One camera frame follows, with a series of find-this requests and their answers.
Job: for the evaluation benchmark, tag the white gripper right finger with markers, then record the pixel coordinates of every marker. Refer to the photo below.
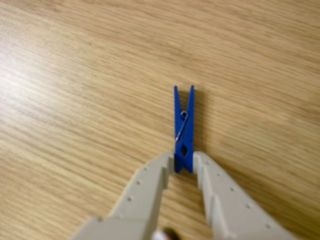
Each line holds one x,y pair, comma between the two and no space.
232,207

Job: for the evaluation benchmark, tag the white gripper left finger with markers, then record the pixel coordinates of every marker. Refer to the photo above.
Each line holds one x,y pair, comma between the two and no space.
145,195

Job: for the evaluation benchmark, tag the blue clothes peg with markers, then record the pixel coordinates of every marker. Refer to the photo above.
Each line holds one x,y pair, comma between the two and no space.
188,130

